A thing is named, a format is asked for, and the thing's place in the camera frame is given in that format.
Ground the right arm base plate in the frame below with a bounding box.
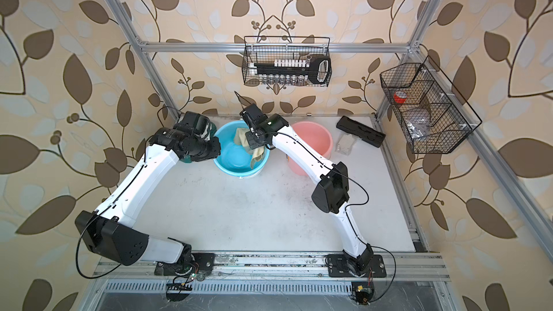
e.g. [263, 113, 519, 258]
[325, 253, 387, 278]

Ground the blue plastic bucket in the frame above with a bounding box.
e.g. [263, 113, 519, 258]
[215, 120, 270, 179]

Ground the black wire basket right wall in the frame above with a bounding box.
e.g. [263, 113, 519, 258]
[380, 56, 482, 154]

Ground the pink plastic bucket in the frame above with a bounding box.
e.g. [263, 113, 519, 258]
[292, 121, 334, 160]

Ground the beige cleaning cloth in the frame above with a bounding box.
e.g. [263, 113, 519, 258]
[233, 128, 265, 169]

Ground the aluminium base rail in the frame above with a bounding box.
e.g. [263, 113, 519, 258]
[86, 251, 450, 299]

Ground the black socket set holder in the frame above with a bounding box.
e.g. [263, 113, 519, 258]
[242, 56, 332, 86]

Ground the black plastic tray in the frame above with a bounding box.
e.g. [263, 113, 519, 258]
[336, 116, 386, 148]

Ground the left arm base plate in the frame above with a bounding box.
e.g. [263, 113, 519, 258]
[154, 252, 216, 277]

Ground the green tool case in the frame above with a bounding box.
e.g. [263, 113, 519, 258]
[181, 122, 220, 164]

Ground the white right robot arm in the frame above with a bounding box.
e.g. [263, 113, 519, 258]
[240, 105, 374, 276]

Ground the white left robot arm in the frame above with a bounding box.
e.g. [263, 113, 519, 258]
[75, 112, 221, 275]

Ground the black wire basket wall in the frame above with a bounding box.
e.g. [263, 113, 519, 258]
[380, 56, 482, 154]
[241, 35, 332, 87]

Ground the clear bag with white part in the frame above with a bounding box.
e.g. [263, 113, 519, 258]
[336, 133, 357, 156]

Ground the black wire basket back wall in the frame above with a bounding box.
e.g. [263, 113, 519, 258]
[241, 35, 332, 87]

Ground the clear plastic bag in basket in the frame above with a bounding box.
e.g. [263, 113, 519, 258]
[404, 108, 431, 141]

